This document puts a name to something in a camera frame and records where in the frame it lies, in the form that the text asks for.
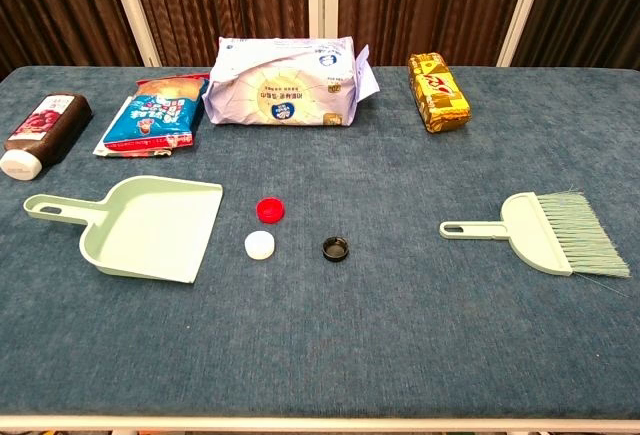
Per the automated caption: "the red bottle cap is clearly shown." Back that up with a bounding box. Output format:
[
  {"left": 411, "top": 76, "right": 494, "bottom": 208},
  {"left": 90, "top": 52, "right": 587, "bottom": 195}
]
[{"left": 255, "top": 197, "right": 286, "bottom": 225}]

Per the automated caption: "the black bottle cap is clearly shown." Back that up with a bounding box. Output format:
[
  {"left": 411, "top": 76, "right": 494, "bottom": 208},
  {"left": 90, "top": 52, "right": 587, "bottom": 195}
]
[{"left": 321, "top": 236, "right": 351, "bottom": 262}]

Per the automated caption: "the light green dustpan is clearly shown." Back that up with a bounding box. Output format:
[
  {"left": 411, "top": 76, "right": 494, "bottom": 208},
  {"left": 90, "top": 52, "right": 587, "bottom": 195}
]
[{"left": 22, "top": 175, "right": 225, "bottom": 285}]

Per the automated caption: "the light green hand brush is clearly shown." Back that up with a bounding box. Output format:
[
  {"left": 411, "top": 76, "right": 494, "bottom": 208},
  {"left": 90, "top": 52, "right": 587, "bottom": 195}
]
[{"left": 439, "top": 187, "right": 632, "bottom": 280}]

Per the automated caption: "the dark juice bottle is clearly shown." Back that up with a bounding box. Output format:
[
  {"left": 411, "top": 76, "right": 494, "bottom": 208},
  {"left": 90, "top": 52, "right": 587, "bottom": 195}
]
[{"left": 0, "top": 93, "right": 94, "bottom": 182}]

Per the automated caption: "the white tissue pack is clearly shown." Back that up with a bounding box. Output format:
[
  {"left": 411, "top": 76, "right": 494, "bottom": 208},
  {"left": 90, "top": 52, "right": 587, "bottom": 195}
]
[{"left": 207, "top": 36, "right": 380, "bottom": 128}]

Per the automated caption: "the gold chocolate bar pack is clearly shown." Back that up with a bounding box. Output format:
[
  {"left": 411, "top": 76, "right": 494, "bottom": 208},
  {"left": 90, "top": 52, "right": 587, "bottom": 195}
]
[{"left": 407, "top": 52, "right": 473, "bottom": 134}]

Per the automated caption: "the blue table cloth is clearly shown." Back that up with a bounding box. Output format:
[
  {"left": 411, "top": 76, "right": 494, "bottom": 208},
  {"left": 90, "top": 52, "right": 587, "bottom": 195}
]
[{"left": 0, "top": 65, "right": 640, "bottom": 419}]

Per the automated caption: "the blue red snack bag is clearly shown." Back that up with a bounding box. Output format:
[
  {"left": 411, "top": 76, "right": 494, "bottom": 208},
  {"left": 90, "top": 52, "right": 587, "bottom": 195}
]
[{"left": 102, "top": 73, "right": 211, "bottom": 151}]

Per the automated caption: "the brown pleated partition panel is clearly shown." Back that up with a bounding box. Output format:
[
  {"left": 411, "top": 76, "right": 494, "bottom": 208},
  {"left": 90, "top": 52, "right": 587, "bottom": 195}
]
[
  {"left": 104, "top": 0, "right": 321, "bottom": 68},
  {"left": 497, "top": 0, "right": 640, "bottom": 69},
  {"left": 0, "top": 0, "right": 162, "bottom": 81},
  {"left": 319, "top": 0, "right": 551, "bottom": 68}
]

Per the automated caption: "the white table frame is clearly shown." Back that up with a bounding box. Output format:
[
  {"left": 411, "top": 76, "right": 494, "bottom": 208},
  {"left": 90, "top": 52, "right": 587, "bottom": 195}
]
[{"left": 0, "top": 414, "right": 640, "bottom": 434}]

